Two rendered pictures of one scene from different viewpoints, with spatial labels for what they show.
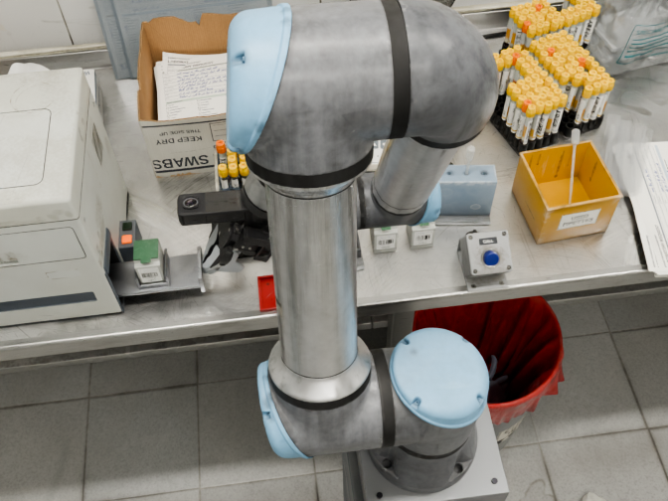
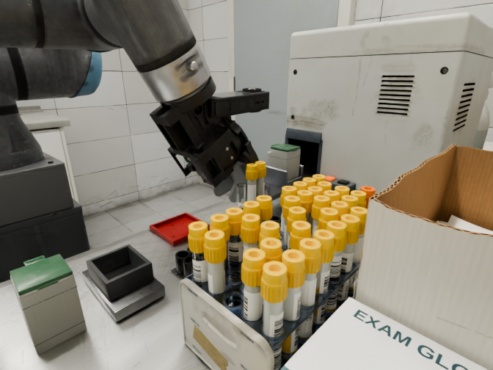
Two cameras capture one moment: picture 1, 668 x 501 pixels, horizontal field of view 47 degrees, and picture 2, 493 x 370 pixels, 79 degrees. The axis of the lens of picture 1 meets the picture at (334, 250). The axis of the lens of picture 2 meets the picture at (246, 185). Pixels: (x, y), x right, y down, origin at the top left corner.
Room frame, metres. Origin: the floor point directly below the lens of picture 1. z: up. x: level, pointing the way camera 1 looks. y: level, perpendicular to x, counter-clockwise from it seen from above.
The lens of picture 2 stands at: (1.09, -0.09, 1.10)
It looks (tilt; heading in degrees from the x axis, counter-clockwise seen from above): 20 degrees down; 141
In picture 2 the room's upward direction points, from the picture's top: straight up
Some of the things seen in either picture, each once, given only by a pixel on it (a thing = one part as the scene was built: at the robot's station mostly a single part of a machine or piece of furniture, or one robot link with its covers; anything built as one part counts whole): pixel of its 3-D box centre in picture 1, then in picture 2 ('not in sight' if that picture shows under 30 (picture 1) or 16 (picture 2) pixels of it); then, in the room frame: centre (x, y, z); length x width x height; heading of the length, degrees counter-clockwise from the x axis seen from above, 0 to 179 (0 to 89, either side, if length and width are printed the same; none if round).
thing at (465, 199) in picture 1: (463, 192); not in sight; (0.87, -0.23, 0.92); 0.10 x 0.07 x 0.10; 88
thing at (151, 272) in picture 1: (150, 262); (283, 165); (0.72, 0.30, 0.95); 0.05 x 0.04 x 0.06; 6
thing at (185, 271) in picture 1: (140, 273); (289, 175); (0.72, 0.32, 0.92); 0.21 x 0.07 x 0.05; 96
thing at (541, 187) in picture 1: (563, 192); not in sight; (0.86, -0.41, 0.93); 0.13 x 0.13 x 0.10; 10
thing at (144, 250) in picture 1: (145, 250); (284, 147); (0.72, 0.30, 0.98); 0.05 x 0.04 x 0.01; 6
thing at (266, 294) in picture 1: (278, 291); (180, 227); (0.70, 0.10, 0.88); 0.07 x 0.07 x 0.01; 6
